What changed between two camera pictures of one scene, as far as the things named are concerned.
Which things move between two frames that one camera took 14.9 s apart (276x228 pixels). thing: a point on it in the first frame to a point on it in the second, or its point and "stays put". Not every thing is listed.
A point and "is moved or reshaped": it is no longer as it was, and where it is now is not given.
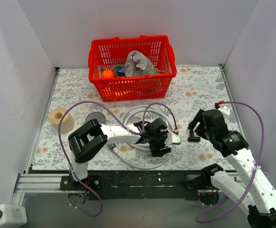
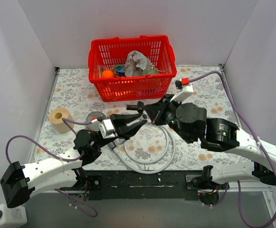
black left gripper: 157,144 to 115,126
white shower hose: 125,161 is moved or reshaped
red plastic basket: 132,69 stays put
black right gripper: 198,127 to 160,114
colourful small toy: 120,71 stays put
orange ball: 107,73 stays put
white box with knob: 7,215 stays put
